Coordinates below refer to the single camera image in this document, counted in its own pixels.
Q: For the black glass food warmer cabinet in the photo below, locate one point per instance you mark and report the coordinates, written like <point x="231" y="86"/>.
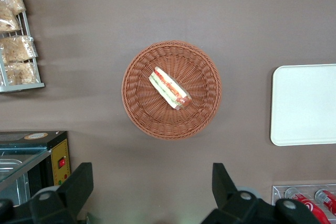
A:
<point x="29" y="145"/>

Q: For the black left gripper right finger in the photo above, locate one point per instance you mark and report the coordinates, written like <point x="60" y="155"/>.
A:
<point x="223" y="187"/>

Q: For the wrapped triangle sandwich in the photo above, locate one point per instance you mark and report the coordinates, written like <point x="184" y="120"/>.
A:
<point x="168" y="87"/>

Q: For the round brown wicker basket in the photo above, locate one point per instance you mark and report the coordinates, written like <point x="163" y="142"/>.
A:
<point x="147" y="108"/>

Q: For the clear acrylic bottle rack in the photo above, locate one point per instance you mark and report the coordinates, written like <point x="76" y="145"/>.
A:
<point x="278" y="192"/>

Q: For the cream plastic serving tray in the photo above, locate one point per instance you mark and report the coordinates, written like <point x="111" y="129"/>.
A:
<point x="304" y="103"/>

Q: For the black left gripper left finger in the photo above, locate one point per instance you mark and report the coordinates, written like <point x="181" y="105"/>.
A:
<point x="76" y="182"/>

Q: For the red cola bottle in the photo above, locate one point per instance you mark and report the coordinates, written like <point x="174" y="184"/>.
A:
<point x="307" y="204"/>
<point x="328" y="199"/>

